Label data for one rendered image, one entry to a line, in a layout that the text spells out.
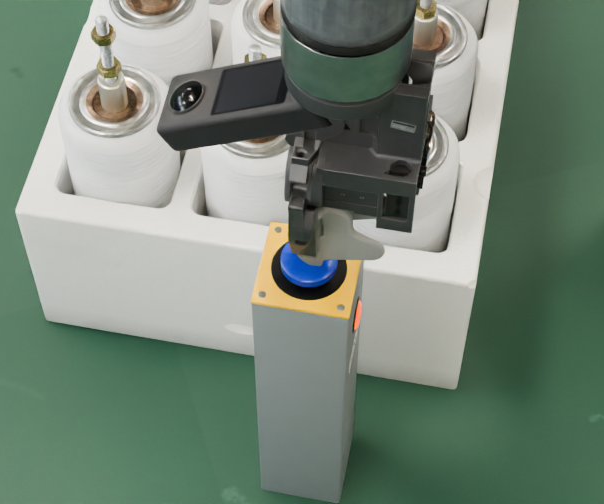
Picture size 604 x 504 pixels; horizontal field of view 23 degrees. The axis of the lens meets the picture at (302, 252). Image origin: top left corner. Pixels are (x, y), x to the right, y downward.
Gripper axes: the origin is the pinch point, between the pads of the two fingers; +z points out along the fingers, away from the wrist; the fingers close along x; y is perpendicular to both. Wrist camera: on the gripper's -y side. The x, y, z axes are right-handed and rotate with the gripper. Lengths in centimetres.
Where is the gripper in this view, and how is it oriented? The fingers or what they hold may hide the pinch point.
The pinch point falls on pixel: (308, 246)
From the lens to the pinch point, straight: 100.6
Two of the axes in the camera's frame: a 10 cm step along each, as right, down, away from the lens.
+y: 9.8, 1.6, -1.1
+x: 1.9, -8.2, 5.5
